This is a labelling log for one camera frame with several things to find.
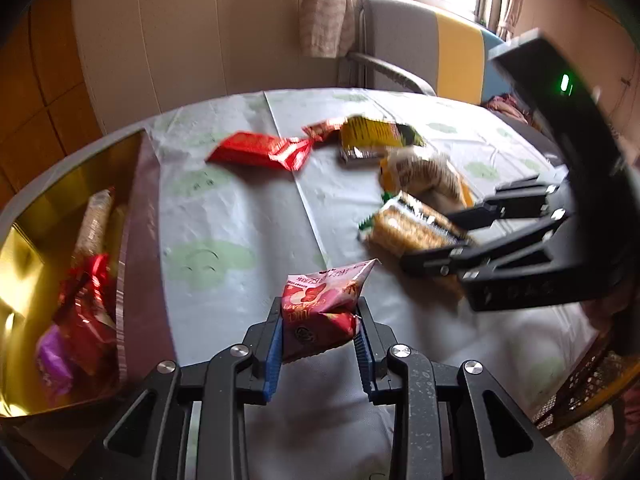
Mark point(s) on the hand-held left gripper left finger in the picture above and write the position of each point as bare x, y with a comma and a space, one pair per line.
272, 355

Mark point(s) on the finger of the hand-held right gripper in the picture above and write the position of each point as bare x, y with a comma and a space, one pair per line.
500, 260
515, 200

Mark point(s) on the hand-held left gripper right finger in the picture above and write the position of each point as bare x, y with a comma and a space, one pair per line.
364, 355

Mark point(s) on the pink red snack packet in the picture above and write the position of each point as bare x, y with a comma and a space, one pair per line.
320, 310

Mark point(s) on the clear nut brittle packet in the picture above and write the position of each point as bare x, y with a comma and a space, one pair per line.
425, 175

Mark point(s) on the wafer packet with green ends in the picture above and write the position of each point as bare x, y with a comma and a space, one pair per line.
405, 227

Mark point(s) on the yellow black snack packet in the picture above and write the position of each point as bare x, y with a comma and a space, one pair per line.
370, 135

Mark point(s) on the red packet with gold print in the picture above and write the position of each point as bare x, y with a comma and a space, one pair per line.
87, 305

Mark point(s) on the small dark red candy packet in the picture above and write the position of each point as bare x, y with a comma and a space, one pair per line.
325, 130

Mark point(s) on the long red snack packet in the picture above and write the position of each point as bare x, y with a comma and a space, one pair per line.
255, 150

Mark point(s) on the puffed rice bar packet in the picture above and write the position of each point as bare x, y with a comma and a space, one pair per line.
95, 225

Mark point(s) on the purple snack packet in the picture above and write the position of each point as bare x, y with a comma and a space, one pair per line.
52, 365

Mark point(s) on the gold tin box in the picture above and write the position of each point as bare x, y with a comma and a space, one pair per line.
30, 240

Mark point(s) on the pink cloth pile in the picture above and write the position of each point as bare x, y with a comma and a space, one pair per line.
507, 106

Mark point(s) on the brown wicker chair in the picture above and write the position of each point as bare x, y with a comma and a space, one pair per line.
585, 390

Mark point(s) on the grey yellow blue padded chair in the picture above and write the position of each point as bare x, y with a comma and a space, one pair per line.
405, 35

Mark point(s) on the pale patterned curtain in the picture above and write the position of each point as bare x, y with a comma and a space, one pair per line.
510, 0
325, 10

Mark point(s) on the wooden wardrobe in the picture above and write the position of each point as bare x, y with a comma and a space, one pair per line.
45, 85

